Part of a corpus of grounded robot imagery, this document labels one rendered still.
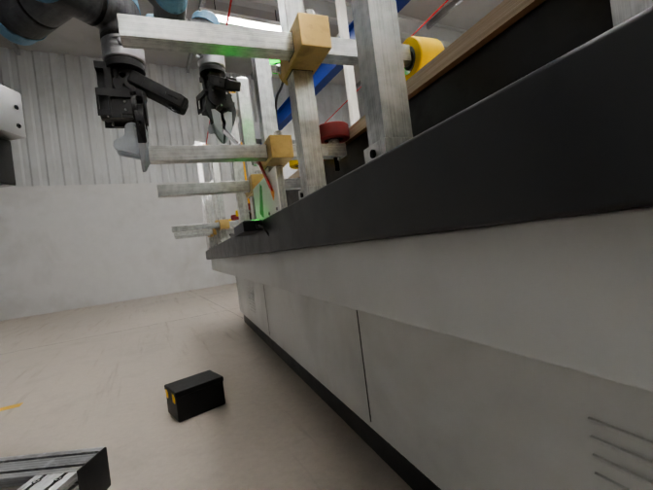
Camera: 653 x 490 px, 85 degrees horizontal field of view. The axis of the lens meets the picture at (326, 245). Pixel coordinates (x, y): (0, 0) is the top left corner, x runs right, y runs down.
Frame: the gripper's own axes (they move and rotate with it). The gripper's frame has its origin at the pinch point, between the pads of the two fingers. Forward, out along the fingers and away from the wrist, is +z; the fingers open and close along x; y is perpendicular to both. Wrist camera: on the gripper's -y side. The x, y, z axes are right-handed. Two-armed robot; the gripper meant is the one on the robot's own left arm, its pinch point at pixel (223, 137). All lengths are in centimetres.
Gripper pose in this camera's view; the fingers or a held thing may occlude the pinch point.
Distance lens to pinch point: 107.9
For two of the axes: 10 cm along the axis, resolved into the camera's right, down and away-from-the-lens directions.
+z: 1.2, 9.9, 0.0
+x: -7.4, 0.9, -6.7
